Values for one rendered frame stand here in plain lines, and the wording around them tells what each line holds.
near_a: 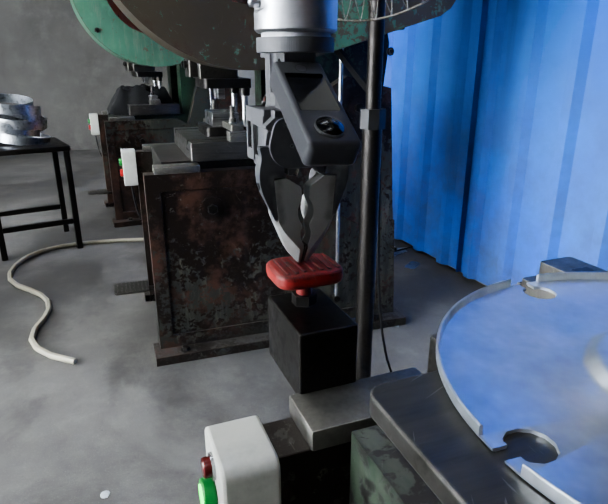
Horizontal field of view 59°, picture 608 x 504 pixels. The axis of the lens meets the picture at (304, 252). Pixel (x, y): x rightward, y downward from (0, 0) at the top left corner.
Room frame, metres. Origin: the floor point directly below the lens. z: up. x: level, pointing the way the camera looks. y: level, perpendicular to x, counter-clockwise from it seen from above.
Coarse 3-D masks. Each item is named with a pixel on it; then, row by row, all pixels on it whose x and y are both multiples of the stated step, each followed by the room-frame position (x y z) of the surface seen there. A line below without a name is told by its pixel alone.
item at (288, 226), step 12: (276, 180) 0.49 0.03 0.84; (288, 180) 0.50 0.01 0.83; (276, 192) 0.49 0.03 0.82; (288, 192) 0.50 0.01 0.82; (300, 192) 0.50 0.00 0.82; (288, 204) 0.50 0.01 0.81; (288, 216) 0.50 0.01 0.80; (276, 228) 0.50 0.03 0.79; (288, 228) 0.50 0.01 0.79; (300, 228) 0.50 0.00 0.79; (288, 240) 0.50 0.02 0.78; (300, 240) 0.50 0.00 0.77; (288, 252) 0.51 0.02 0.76; (300, 252) 0.50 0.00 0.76
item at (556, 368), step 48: (576, 288) 0.36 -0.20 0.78; (480, 336) 0.29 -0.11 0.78; (528, 336) 0.29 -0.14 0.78; (576, 336) 0.29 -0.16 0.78; (480, 384) 0.24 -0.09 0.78; (528, 384) 0.24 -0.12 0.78; (576, 384) 0.24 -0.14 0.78; (480, 432) 0.20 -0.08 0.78; (528, 432) 0.20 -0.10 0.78; (576, 432) 0.20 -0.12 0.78; (528, 480) 0.17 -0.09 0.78; (576, 480) 0.17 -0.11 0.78
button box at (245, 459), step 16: (256, 416) 0.42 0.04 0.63; (208, 432) 0.40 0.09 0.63; (224, 432) 0.40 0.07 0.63; (240, 432) 0.40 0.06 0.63; (256, 432) 0.40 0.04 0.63; (208, 448) 0.40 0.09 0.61; (224, 448) 0.38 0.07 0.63; (240, 448) 0.38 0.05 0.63; (256, 448) 0.38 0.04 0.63; (272, 448) 0.38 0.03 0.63; (224, 464) 0.36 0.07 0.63; (240, 464) 0.36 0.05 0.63; (256, 464) 0.36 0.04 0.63; (272, 464) 0.36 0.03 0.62; (224, 480) 0.35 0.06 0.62; (240, 480) 0.35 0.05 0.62; (256, 480) 0.36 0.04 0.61; (272, 480) 0.36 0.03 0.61; (224, 496) 0.35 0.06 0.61; (240, 496) 0.35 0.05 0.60; (256, 496) 0.36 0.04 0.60; (272, 496) 0.36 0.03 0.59
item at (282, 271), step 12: (276, 264) 0.51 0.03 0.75; (288, 264) 0.50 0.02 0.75; (300, 264) 0.51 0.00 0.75; (312, 264) 0.51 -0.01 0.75; (324, 264) 0.50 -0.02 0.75; (336, 264) 0.50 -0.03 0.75; (276, 276) 0.48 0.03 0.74; (288, 276) 0.48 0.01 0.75; (300, 276) 0.48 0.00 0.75; (312, 276) 0.48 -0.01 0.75; (324, 276) 0.48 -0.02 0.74; (336, 276) 0.49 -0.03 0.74; (288, 288) 0.47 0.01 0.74; (300, 288) 0.48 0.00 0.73
